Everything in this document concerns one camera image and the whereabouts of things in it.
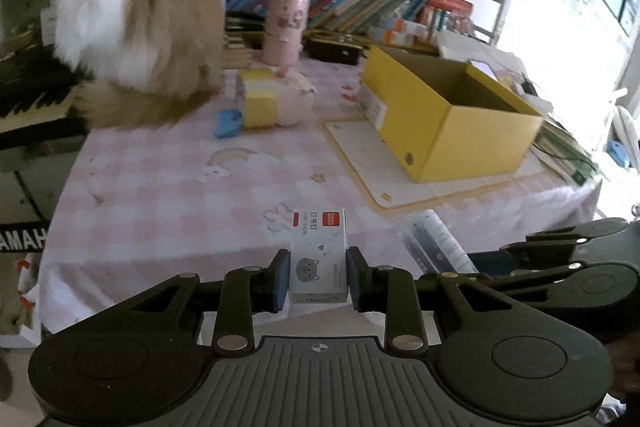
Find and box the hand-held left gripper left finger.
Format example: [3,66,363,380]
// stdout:
[120,248,292,355]

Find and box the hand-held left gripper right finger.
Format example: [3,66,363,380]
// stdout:
[346,246,506,353]

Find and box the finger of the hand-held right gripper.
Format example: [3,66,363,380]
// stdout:
[470,246,582,303]
[525,217,628,245]

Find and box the white staples box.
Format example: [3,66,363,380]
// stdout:
[290,207,349,304]

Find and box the yellow cardboard box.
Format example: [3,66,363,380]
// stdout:
[359,45,545,184]

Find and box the small blue cloth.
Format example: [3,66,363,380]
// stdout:
[214,108,243,140]

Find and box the white orange-bordered desk mat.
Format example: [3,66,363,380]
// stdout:
[320,117,548,210]

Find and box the smartphone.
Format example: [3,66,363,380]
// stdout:
[467,59,501,82]

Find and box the stack of white papers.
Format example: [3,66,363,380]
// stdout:
[437,29,526,78]

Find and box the black rectangular case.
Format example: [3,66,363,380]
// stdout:
[305,38,363,66]

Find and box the wooden chess box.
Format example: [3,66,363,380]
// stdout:
[222,32,266,68]

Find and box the orange white small box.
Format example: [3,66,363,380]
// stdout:
[395,19,431,35]
[382,29,416,46]

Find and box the red book box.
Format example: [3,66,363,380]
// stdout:
[425,0,473,38]

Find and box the pink cartoon pen holder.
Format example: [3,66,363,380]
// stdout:
[262,0,311,65]

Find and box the black piano keyboard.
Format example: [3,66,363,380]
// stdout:
[0,52,96,148]

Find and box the fluffy orange white cat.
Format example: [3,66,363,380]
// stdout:
[42,0,226,130]

